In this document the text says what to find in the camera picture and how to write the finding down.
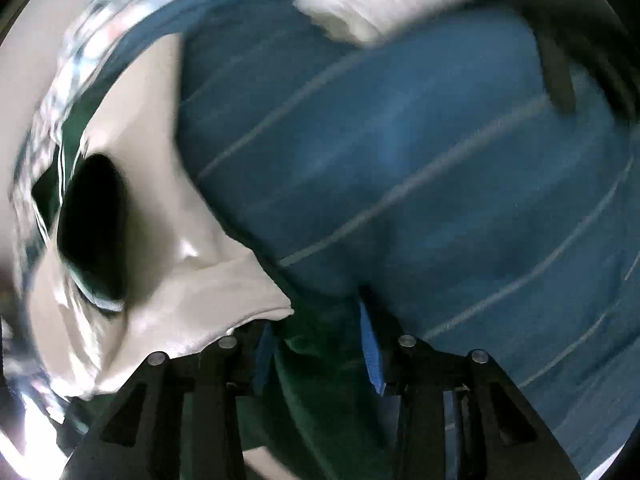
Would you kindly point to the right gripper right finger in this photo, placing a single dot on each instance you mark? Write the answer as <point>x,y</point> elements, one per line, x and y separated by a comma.
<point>459,416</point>

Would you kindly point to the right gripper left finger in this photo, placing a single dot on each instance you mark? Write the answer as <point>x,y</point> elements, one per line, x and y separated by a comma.
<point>179,415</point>

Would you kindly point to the green white varsity jacket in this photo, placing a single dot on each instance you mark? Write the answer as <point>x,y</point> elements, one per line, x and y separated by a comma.
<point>136,262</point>

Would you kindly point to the blue striped plaid bedsheet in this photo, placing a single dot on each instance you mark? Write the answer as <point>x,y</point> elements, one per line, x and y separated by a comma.
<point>477,172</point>

